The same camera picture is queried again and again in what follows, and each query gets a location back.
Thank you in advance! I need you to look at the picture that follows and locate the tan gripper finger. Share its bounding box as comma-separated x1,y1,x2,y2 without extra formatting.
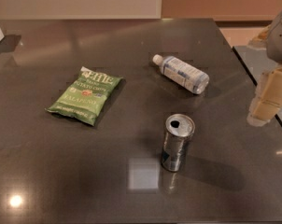
247,26,270,49
247,64,282,127

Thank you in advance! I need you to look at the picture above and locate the clear plastic water bottle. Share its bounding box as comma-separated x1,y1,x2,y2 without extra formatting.
152,54,209,94

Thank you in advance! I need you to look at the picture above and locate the green jalapeno chips bag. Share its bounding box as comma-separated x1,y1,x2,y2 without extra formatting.
47,66,121,126

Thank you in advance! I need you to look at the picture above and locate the silver open soda can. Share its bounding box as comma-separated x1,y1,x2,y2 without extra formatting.
161,114,195,172

